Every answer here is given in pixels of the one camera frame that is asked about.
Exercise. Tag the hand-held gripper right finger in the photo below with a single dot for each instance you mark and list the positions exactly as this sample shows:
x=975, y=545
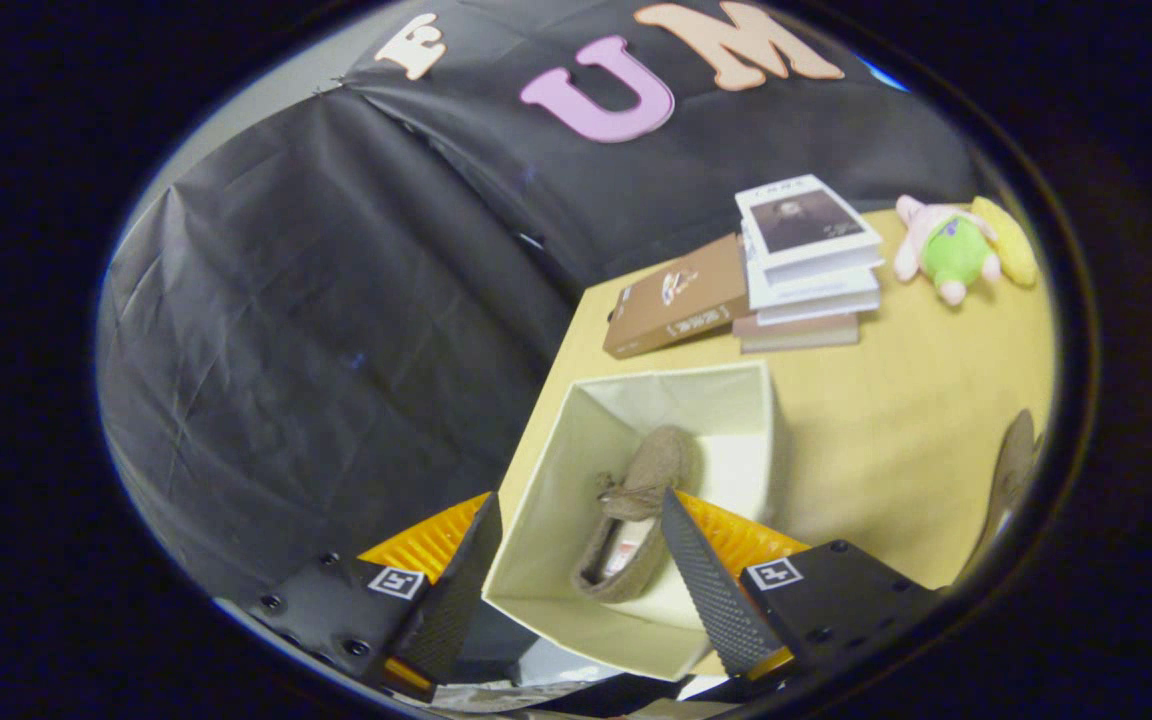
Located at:
x=716, y=590

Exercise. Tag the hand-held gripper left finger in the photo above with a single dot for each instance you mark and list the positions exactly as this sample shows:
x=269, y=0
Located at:
x=456, y=590

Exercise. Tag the cream fabric storage box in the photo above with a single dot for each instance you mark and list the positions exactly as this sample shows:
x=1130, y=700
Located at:
x=556, y=520

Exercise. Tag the brown shoe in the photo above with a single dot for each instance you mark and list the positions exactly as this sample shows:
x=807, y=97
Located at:
x=1014, y=470
x=651, y=465

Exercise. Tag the pale pink book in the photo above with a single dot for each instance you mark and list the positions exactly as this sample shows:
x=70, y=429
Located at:
x=796, y=333

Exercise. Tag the brown book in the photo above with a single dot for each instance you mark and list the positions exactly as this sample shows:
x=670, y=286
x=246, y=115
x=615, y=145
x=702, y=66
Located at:
x=676, y=300

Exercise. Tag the black backdrop cloth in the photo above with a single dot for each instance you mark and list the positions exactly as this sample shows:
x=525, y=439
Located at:
x=316, y=330

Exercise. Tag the plain white book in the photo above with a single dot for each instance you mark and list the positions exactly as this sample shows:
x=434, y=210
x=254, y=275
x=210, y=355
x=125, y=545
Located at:
x=816, y=295

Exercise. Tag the white book with portrait cover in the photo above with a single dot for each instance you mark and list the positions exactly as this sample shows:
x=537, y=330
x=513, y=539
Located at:
x=801, y=225

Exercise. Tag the pink and green plush toy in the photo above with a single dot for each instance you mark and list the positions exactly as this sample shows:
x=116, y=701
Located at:
x=951, y=250

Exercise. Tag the yellow plush ball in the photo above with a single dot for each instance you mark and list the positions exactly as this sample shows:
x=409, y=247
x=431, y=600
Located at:
x=1014, y=245

